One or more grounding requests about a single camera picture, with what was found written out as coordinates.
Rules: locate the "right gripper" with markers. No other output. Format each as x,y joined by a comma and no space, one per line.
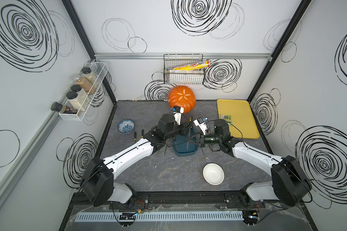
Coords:
200,141

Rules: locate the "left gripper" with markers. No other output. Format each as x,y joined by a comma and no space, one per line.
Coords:
183,131

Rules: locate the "teal storage box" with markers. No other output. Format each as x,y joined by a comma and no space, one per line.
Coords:
182,147

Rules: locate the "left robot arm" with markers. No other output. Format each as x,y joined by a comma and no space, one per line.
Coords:
97,181

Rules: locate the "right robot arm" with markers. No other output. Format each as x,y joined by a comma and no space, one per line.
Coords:
289,183

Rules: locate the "orange pumpkin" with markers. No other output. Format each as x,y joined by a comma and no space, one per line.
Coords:
182,96

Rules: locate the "green snack packet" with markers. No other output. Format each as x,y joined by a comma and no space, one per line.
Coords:
227,118

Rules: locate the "yellow tray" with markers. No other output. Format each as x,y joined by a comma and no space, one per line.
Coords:
243,123

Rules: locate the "blue white patterned bowl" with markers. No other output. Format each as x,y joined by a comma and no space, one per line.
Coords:
126,126

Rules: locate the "yellow tube package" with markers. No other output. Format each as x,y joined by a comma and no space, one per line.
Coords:
193,66

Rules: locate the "spice jar brown powder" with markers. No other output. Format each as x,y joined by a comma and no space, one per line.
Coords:
85,84

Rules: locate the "spice jar cream powder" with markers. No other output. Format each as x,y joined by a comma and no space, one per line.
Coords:
76,101

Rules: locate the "spice jar green herbs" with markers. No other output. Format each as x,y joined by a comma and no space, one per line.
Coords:
89,75

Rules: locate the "spice jar white powder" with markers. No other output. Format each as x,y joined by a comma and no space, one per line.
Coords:
81,92

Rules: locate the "dark pepper grinder jar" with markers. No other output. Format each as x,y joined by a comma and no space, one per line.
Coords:
63,109

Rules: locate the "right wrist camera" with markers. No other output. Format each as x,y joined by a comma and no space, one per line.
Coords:
201,123

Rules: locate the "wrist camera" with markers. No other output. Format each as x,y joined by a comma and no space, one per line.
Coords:
177,113
201,123

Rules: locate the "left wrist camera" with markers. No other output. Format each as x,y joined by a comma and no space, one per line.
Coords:
177,113

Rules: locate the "black wire basket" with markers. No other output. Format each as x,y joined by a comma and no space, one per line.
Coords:
182,77

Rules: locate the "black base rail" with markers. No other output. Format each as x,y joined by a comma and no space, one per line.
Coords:
228,199

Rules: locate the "grey slotted cable duct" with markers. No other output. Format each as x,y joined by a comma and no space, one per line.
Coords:
160,216

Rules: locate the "clear wall shelf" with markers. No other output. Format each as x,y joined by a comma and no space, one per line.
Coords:
87,94

